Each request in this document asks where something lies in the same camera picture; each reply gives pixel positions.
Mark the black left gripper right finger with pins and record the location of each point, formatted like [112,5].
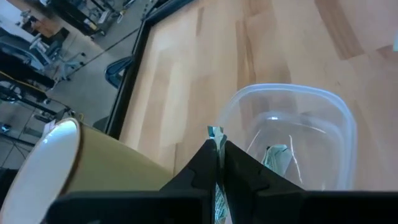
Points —
[280,205]

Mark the green white stevia packet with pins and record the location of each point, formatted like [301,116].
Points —
[276,158]
[217,137]

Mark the grey office chair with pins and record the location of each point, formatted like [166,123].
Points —
[53,53]

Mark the black workbench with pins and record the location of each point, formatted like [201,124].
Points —
[74,15]

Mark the olive paper cup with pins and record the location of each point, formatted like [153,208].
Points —
[109,161]

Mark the blue chair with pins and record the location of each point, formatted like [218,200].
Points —
[116,70]

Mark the clear plastic bin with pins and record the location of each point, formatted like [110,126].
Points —
[311,102]

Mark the black aluminium table frame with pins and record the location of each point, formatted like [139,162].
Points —
[130,77]

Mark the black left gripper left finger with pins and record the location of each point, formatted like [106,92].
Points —
[186,205]

